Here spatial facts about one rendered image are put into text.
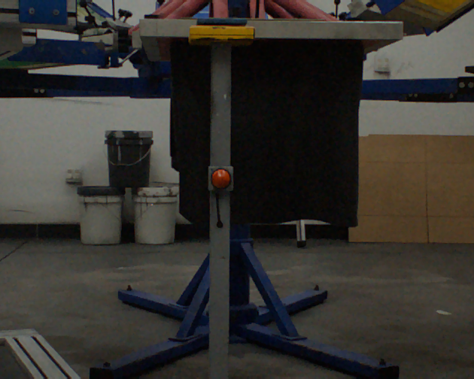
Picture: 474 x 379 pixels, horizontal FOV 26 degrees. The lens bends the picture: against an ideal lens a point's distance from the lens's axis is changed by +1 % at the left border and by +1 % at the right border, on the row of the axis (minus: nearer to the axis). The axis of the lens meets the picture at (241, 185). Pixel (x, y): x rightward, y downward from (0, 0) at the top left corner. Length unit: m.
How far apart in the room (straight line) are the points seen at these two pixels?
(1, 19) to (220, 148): 0.49
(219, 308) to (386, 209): 4.98
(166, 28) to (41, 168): 4.83
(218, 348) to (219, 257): 0.19
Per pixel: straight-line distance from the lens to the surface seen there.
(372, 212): 7.00
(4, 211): 7.10
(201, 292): 3.54
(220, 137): 2.07
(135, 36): 3.09
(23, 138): 7.06
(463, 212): 7.15
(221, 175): 2.03
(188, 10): 3.53
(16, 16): 2.00
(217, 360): 2.12
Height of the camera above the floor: 0.75
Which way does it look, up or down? 3 degrees down
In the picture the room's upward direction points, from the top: straight up
